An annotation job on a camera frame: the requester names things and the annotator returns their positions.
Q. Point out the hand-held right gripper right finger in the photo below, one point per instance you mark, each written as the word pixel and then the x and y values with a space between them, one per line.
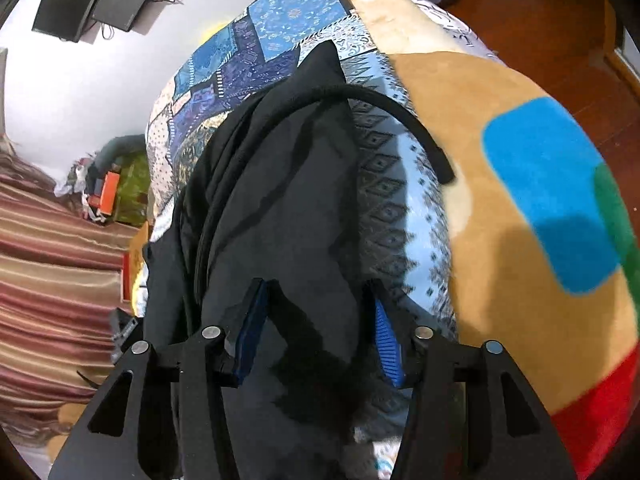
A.
pixel 387 340

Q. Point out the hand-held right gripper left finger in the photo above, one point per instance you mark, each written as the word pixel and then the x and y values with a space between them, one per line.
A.
pixel 252 330

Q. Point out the black zip hoodie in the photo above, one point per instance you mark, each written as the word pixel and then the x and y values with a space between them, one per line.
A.
pixel 280 200

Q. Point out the pile of clothes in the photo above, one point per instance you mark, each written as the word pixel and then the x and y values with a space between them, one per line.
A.
pixel 80 185

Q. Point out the red box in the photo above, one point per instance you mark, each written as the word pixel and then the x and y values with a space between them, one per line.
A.
pixel 126 277

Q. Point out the wooden lap desk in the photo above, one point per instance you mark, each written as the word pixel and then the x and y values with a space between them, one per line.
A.
pixel 141 242

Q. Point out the striped red curtain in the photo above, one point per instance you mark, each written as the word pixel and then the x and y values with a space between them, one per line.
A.
pixel 50 270

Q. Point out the tan colourful fleece blanket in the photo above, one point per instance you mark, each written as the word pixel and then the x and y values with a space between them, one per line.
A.
pixel 500 285

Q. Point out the orange box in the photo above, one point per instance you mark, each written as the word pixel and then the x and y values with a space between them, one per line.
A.
pixel 108 194

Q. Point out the green patterned cloth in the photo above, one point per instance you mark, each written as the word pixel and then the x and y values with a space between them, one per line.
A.
pixel 132 190

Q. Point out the grey pillow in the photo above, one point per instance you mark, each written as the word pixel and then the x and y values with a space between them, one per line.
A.
pixel 117 150

